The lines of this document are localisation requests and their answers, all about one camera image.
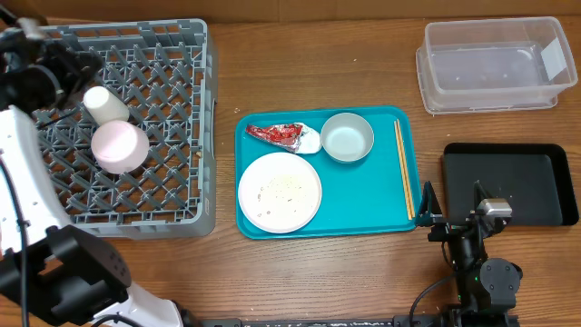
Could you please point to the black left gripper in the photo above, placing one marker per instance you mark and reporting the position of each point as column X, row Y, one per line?
column 73, row 64

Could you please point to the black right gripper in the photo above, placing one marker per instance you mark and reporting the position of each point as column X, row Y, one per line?
column 448, row 228

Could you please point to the white paper cup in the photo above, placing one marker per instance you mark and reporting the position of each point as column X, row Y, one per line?
column 104, row 106

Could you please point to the pink upturned bowl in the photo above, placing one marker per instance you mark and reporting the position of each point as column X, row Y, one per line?
column 119, row 147

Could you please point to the grey shallow bowl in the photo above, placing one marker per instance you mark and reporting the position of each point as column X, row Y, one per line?
column 347, row 137

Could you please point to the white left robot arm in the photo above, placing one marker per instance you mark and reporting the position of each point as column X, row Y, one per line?
column 50, row 268

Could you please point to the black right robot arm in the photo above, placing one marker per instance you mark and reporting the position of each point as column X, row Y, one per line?
column 486, row 287

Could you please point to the left wooden chopstick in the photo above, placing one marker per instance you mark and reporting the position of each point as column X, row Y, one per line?
column 402, row 168

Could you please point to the wooden chopstick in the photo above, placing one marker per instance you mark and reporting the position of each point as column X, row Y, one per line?
column 406, row 168
column 402, row 168

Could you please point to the black plastic tray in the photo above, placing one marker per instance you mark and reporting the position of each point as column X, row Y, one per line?
column 534, row 179

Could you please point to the right wooden chopstick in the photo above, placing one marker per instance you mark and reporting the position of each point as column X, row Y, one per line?
column 406, row 168

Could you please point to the teal plastic tray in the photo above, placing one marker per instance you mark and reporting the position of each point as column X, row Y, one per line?
column 357, row 198

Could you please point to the grey plastic dish rack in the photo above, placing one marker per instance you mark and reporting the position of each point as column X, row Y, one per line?
column 152, row 174

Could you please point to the clear plastic bin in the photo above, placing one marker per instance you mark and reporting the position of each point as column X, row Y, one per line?
column 493, row 65

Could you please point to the white crumpled napkin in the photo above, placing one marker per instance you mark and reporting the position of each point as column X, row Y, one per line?
column 309, row 141

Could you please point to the white round plate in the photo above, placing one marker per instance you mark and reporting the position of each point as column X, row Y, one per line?
column 279, row 193

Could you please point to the red foil snack wrapper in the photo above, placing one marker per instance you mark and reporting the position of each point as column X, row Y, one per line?
column 286, row 136

